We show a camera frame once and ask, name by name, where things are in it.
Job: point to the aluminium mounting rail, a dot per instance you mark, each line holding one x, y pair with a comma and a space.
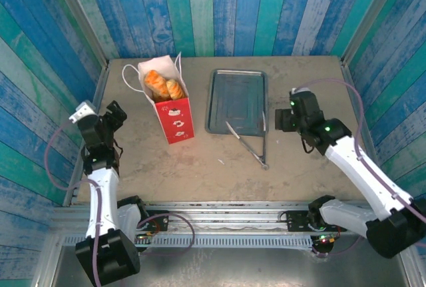
233, 215

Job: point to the metal serving tongs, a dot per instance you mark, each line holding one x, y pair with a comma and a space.
264, 166

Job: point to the aluminium frame post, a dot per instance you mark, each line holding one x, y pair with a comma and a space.
76, 10
372, 10

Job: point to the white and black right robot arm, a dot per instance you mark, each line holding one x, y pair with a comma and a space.
366, 173

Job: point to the red and white paper bag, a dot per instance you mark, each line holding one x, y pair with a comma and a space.
174, 124

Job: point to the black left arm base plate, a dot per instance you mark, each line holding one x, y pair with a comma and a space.
159, 218

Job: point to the long ridged caterpillar bread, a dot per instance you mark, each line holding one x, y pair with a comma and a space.
156, 84

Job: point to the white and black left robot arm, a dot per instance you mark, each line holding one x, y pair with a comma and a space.
101, 200

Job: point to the small circuit board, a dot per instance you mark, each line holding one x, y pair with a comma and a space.
326, 238
143, 235

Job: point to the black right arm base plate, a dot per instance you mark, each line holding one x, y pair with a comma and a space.
294, 220

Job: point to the grey metal baking tray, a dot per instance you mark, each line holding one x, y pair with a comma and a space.
236, 100

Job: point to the pale twisted pastry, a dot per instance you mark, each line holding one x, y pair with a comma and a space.
175, 89

